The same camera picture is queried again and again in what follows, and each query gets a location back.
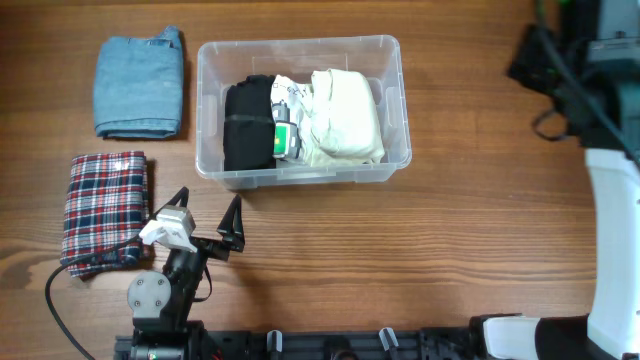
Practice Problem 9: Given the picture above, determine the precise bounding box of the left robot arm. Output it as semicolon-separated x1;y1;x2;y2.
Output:
114;187;245;360

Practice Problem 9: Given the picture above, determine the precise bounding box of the clear plastic storage bin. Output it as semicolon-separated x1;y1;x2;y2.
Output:
195;35;412;190

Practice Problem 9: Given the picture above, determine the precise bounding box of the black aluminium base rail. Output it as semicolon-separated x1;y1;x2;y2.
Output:
114;327;480;360

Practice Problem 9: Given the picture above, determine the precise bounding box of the white printed t-shirt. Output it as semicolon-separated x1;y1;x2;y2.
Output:
269;74;321;164

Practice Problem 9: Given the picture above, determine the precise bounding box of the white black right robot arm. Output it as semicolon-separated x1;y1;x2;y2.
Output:
470;0;639;359

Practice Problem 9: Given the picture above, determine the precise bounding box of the cream cloth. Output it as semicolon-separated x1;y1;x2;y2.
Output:
302;69;385;167

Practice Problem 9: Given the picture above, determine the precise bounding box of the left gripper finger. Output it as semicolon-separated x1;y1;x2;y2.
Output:
217;195;244;240
160;186;189;215

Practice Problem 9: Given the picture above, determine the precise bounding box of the black cloth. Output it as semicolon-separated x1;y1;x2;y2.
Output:
223;75;276;171

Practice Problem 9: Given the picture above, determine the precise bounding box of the folded red plaid cloth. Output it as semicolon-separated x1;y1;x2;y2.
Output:
60;151;149;278

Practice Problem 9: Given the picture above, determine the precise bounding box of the folded blue denim cloth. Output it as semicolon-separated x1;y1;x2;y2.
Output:
93;26;184;139

